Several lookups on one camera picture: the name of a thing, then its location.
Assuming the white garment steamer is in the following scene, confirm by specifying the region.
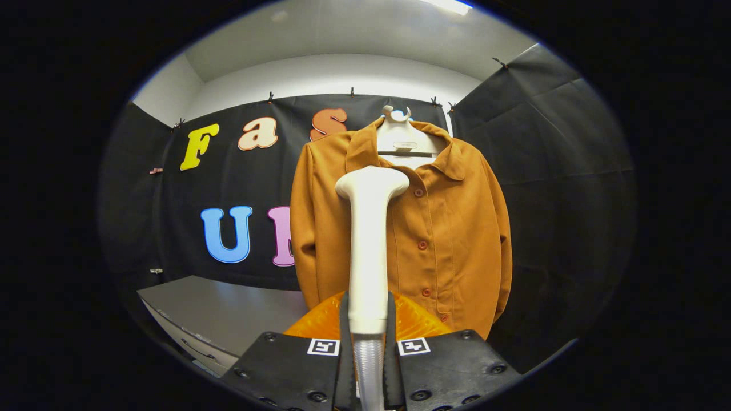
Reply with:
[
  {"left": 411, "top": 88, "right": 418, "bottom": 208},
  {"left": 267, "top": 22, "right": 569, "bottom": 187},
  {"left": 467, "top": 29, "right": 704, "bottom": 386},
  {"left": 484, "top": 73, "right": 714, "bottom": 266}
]
[{"left": 335, "top": 166, "right": 411, "bottom": 411}]

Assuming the row of black clips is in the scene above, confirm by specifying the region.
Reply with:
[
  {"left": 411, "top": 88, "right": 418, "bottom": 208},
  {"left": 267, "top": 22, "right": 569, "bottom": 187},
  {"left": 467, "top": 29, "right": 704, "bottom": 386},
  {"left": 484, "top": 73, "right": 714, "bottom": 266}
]
[{"left": 173, "top": 56, "right": 509, "bottom": 130}]

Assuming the long ceiling light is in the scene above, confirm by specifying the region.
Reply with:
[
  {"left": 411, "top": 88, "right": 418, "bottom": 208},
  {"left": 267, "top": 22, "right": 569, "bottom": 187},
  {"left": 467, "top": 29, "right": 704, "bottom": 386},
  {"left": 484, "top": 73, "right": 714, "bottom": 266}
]
[{"left": 420, "top": 0, "right": 473, "bottom": 16}]

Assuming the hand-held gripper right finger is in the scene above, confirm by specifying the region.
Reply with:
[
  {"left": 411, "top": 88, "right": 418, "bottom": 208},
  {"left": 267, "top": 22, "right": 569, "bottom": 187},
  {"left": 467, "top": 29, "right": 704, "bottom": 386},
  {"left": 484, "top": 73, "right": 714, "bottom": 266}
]
[{"left": 384, "top": 291, "right": 521, "bottom": 411}]

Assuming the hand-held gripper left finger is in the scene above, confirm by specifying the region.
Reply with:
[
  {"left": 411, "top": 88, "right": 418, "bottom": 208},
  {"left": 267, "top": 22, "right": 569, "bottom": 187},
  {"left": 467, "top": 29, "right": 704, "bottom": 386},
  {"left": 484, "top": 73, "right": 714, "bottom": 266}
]
[{"left": 220, "top": 290, "right": 356, "bottom": 411}]

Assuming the orange button-up shirt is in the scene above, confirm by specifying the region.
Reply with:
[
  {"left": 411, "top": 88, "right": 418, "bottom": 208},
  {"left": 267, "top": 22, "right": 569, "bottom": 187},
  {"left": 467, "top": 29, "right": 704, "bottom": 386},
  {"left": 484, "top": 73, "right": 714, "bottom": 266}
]
[{"left": 290, "top": 117, "right": 513, "bottom": 341}]

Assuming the white clothes hanger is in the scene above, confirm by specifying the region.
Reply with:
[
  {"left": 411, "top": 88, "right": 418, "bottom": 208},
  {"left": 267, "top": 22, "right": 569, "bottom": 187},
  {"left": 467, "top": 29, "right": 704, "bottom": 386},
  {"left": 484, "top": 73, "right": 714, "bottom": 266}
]
[{"left": 377, "top": 105, "right": 444, "bottom": 170}]

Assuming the grey cabinet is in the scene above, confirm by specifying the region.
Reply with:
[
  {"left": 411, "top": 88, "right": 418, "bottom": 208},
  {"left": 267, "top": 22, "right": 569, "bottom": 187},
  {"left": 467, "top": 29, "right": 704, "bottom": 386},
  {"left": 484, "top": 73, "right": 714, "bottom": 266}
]
[{"left": 137, "top": 275, "right": 310, "bottom": 378}]

